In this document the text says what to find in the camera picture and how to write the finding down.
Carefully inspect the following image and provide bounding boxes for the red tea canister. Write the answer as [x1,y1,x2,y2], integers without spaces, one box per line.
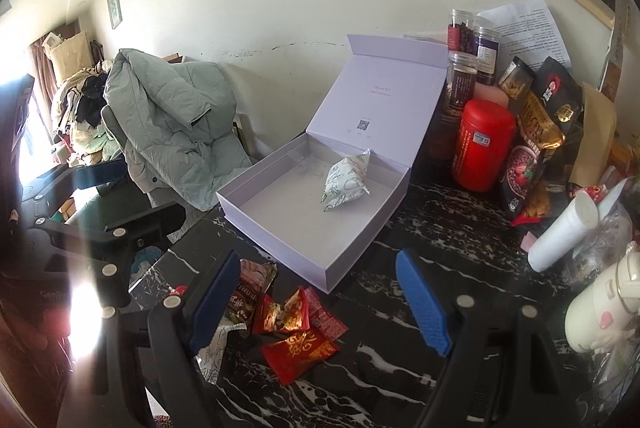
[451,99,517,193]

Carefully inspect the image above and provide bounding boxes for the printed paper sheet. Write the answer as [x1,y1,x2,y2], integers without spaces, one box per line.
[475,0,574,70]

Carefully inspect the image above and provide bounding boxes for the white tube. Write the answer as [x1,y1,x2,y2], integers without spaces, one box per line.
[527,193,601,273]

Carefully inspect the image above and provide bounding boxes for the brown paper bag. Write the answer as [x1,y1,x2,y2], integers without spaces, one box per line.
[569,82,622,190]

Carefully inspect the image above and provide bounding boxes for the clear jar with purple label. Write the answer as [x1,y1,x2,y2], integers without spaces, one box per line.
[472,26,502,87]

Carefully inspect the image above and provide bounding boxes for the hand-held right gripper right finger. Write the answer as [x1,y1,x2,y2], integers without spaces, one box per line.
[395,249,576,428]

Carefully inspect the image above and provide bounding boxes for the black snack bag red logo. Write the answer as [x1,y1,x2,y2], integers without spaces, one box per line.
[530,56,584,136]

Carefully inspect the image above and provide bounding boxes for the clear plastic bag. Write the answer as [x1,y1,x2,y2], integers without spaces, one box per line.
[560,201,637,291]

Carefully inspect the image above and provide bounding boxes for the pale green puffer jacket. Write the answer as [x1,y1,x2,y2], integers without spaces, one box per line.
[103,48,253,212]

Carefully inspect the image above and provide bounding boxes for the red gold snack packet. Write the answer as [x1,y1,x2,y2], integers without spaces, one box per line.
[262,330,341,387]
[252,287,312,335]

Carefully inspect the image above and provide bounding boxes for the brown cookie packet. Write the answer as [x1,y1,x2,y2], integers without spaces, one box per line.
[224,283,264,327]

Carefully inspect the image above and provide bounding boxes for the beige cushion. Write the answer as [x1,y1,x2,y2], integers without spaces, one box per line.
[42,31,92,80]

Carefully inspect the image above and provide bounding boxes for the pink container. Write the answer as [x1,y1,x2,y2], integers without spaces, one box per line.
[474,83,511,109]

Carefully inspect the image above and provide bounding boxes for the jar with yellow snacks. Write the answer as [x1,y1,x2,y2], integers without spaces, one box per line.
[497,57,537,103]

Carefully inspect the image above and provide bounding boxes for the lavender gift box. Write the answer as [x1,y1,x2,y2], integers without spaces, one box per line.
[216,34,448,294]

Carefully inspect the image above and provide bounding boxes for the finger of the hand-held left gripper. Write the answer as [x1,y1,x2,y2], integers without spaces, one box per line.
[30,158,128,204]
[35,202,187,309]

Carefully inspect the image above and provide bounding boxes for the pile of clothes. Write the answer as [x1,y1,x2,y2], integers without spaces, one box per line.
[50,58,121,165]

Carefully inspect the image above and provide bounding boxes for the person's left hand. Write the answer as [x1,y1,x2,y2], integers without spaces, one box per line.
[10,308,72,359]

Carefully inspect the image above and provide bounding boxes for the red sauce sachet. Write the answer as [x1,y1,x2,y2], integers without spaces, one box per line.
[300,285,349,342]

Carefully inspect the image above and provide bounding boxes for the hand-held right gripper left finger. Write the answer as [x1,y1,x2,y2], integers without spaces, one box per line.
[75,251,242,428]

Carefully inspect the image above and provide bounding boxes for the grey office chair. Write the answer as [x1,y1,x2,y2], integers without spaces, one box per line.
[97,104,151,204]

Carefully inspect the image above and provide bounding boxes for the white printed snack packet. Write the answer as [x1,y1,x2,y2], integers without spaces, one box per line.
[192,321,249,384]
[320,148,374,212]

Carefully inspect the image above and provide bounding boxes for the clear jar with dark fruit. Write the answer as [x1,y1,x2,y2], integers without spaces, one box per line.
[446,8,479,55]

